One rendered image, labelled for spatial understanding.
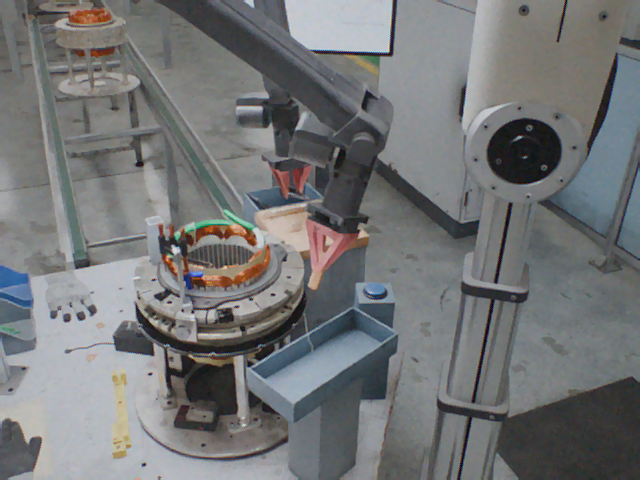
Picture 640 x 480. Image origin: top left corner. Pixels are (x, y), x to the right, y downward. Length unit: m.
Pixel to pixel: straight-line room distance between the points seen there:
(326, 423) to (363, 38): 1.34
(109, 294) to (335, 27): 1.06
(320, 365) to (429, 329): 1.83
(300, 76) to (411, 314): 2.23
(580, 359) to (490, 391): 1.75
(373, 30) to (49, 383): 1.37
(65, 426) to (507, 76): 1.06
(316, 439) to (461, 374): 0.28
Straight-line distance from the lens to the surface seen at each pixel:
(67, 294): 1.78
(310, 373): 1.11
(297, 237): 1.41
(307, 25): 2.15
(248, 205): 1.58
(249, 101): 1.35
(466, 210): 3.57
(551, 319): 3.15
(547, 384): 2.79
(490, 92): 0.90
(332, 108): 0.88
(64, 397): 1.51
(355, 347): 1.17
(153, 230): 1.24
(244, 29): 0.85
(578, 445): 2.56
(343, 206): 0.96
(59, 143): 2.86
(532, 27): 0.85
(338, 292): 1.47
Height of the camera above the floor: 1.77
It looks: 31 degrees down
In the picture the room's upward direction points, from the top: 2 degrees clockwise
